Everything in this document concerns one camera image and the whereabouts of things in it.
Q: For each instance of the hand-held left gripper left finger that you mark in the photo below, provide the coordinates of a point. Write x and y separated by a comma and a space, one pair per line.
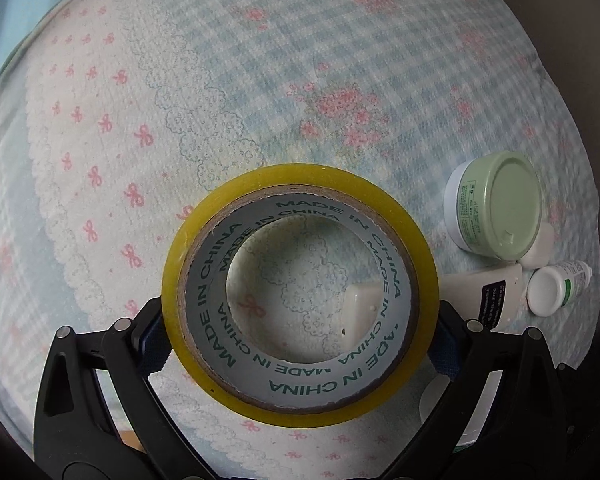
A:
153, 342

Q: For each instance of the small white bottle green label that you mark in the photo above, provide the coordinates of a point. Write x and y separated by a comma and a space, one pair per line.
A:
547, 291

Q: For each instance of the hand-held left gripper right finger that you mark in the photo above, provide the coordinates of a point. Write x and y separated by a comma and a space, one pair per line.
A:
439, 355

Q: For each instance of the white squeeze tube black label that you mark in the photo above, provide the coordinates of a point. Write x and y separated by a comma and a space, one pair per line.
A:
475, 292

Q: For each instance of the green lid cream jar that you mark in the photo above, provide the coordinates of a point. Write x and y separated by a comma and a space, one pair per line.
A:
512, 205

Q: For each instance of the checked floral printed blanket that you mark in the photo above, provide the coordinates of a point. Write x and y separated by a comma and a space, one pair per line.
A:
260, 85

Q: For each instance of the yellow packing tape roll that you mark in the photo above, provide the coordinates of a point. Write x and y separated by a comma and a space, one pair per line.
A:
300, 195

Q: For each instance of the white round container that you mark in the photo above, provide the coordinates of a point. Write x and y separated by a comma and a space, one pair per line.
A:
429, 400

